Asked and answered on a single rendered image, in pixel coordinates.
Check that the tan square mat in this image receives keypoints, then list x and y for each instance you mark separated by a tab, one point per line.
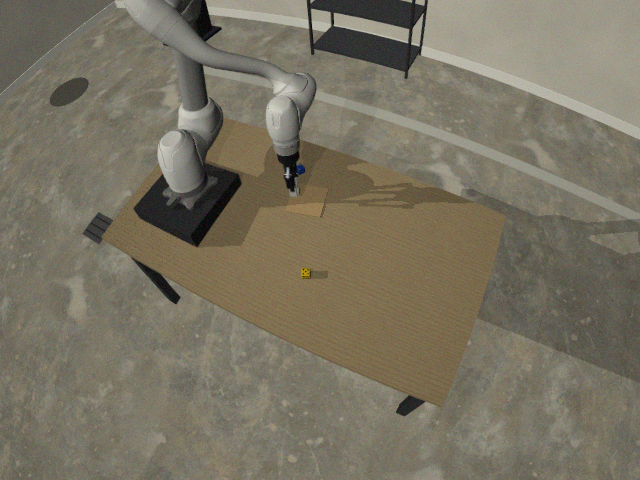
310	201

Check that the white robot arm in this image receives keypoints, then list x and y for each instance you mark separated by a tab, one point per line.
182	153

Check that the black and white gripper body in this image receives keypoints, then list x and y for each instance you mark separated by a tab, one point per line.
287	161

